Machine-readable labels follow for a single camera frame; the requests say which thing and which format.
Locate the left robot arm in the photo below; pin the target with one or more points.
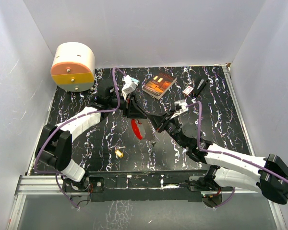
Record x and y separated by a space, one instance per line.
55 143

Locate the round pastel drawer cabinet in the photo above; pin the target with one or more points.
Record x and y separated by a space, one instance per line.
73 67

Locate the metal wire keyring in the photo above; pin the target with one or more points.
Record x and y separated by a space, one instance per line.
148 131

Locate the black rectangular case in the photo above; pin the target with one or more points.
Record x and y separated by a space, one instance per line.
199 86

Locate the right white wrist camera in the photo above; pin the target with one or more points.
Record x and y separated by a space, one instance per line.
180 108

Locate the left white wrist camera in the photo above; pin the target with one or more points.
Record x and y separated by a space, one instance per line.
126 90

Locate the yellow tagged key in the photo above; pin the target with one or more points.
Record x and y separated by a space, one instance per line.
119 151

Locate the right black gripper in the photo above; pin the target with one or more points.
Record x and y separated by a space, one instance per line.
160 121

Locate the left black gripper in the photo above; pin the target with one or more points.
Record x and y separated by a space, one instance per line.
132 109

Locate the aluminium frame rail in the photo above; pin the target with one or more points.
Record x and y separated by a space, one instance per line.
138 202

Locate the orange paperback book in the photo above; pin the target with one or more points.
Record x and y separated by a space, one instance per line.
159 84

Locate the small red white card box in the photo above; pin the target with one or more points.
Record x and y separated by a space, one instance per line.
187 91

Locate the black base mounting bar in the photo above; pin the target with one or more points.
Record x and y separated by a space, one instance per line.
142 186

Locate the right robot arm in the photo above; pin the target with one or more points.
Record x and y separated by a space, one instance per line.
265 175

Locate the red keyring opener tool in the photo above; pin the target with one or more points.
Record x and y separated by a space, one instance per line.
135 128

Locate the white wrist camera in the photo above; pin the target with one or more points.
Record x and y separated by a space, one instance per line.
126 90
180 108

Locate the teal and white stapler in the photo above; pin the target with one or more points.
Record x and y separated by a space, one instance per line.
129 81

